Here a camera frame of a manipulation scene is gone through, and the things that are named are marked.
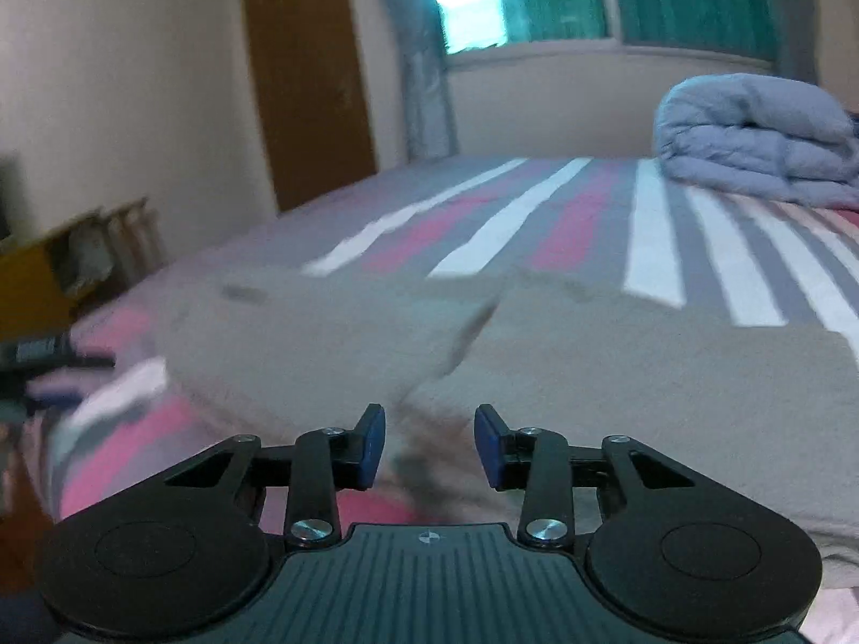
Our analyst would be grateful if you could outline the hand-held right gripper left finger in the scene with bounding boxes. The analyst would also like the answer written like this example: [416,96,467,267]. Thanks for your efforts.
[161,404,387,550]

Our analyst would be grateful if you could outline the grey pants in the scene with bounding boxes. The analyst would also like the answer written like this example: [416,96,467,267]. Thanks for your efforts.
[157,267,859,591]

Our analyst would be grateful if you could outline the dark cloth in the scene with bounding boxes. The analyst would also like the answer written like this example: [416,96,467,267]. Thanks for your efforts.
[0,590,60,644]

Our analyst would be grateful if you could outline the bed with striped sheet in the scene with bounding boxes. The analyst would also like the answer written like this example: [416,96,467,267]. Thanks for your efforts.
[20,154,859,644]

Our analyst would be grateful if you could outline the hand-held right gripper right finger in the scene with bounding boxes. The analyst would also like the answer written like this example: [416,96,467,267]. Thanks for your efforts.
[474,404,699,550]

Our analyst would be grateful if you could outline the brown wooden door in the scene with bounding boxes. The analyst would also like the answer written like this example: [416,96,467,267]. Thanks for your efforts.
[240,0,378,214]

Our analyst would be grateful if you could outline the yellow wooden cabinet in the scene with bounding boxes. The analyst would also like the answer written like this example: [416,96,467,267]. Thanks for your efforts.
[0,224,78,350]

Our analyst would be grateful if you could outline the grey-blue curtain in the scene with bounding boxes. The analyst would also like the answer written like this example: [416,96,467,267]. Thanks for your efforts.
[765,0,828,85]
[366,0,463,163]

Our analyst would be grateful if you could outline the folded blue-grey duvet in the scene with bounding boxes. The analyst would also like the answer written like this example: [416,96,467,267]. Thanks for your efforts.
[652,72,859,210]

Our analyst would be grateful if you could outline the window with green glass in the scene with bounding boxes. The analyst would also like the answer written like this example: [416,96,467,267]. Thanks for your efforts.
[426,0,786,71]

